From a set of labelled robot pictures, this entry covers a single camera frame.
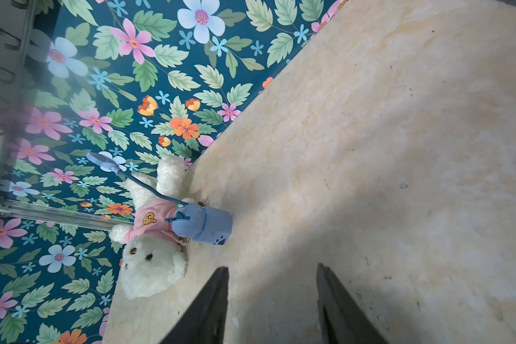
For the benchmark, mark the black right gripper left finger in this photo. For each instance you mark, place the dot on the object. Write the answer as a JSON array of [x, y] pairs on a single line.
[[204, 320]]

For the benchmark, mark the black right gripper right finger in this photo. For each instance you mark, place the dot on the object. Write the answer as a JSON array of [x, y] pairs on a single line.
[[341, 319]]

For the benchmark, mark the white plush bunny toy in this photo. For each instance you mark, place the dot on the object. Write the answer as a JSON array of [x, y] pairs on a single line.
[[153, 259]]

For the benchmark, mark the blue cat desk lamp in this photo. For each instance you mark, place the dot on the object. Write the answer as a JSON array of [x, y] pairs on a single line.
[[201, 224]]

